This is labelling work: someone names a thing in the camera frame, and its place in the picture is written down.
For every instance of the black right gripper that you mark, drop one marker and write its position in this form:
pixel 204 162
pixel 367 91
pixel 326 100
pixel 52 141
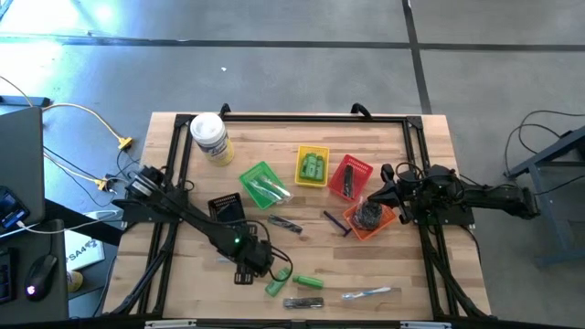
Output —
pixel 413 192

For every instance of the red plastic basket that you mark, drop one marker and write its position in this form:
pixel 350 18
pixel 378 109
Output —
pixel 361 176

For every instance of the white plastic bracket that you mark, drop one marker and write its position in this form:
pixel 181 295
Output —
pixel 169 324
pixel 425 325

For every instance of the yellow round object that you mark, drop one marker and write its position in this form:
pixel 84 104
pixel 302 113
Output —
pixel 75 282

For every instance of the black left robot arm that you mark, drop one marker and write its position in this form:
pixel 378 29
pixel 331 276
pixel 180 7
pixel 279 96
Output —
pixel 196 219

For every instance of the red white toothbrush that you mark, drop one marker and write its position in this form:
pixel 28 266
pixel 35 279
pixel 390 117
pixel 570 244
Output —
pixel 279 187

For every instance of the black computer mouse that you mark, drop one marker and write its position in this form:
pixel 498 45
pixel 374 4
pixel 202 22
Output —
pixel 41 274

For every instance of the black aluminium rig frame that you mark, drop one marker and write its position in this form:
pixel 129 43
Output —
pixel 320 118

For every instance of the blue-grey table frame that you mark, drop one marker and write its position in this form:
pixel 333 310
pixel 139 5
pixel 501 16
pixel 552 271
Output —
pixel 553 219

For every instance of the grey laptop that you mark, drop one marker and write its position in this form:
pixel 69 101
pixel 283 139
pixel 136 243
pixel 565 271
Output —
pixel 20 160

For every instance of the yellow plastic basket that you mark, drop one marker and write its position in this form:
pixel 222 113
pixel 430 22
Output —
pixel 297 169

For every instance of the black phone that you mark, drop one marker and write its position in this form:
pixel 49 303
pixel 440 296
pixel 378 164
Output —
pixel 11 210

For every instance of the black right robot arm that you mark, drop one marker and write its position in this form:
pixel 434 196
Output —
pixel 493 196

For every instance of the white printed box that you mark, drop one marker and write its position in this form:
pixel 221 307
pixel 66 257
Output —
pixel 82 251

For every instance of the grey side desk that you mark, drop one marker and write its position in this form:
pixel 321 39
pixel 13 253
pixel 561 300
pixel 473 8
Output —
pixel 27 242

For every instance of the black keyboard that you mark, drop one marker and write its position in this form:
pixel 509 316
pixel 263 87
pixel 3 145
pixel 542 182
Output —
pixel 4 279

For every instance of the blue white toothbrush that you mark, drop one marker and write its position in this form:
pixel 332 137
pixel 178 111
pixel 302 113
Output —
pixel 365 293
pixel 262 189

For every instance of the round black bagged item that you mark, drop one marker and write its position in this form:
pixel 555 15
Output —
pixel 370 217
pixel 363 208

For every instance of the green plastic basket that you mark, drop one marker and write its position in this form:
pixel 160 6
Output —
pixel 249 176

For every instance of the green Pert shampoo bottle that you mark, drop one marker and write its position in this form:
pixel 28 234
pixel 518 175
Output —
pixel 275 287
pixel 320 169
pixel 304 168
pixel 308 282
pixel 312 168

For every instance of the black plastic basket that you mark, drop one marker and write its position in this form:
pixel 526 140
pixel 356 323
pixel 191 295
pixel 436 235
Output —
pixel 224 197

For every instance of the Lysol wipes canister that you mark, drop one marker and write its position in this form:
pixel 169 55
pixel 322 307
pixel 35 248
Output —
pixel 212 137

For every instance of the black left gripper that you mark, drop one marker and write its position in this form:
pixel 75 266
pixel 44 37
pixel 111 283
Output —
pixel 256 256

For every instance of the orange plastic basket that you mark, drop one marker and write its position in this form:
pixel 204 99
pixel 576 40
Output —
pixel 389 215

